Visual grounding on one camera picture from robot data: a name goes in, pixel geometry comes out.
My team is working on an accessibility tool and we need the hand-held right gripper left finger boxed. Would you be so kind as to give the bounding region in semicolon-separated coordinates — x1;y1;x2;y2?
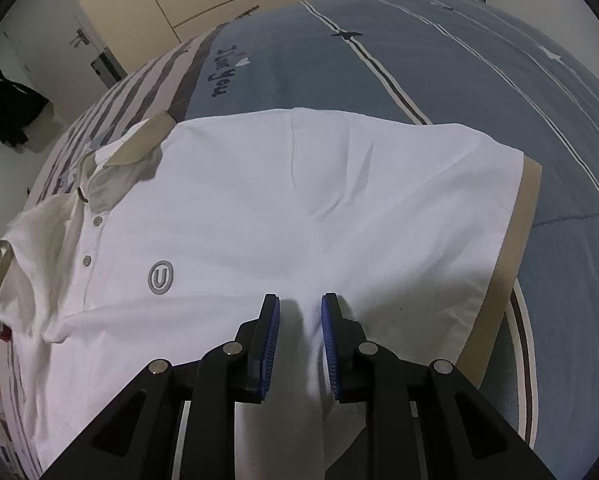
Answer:
42;294;281;480

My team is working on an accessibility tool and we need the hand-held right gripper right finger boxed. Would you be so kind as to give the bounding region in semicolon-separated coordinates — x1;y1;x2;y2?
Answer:
321;292;555;480

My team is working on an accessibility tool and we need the white polo shirt beige trim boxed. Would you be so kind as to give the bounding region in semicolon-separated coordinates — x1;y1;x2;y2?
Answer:
0;107;543;480

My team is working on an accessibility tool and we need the black bag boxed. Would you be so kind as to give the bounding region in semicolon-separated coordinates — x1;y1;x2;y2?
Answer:
0;69;50;148

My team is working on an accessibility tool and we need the white door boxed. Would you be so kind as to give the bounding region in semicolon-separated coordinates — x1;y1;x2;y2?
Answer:
4;10;130;88

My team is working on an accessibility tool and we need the grey box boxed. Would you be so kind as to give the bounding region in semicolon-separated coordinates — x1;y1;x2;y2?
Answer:
90;52;127;86

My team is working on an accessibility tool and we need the blue and striped bedsheet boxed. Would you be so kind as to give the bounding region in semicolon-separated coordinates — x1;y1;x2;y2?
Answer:
0;0;599;480

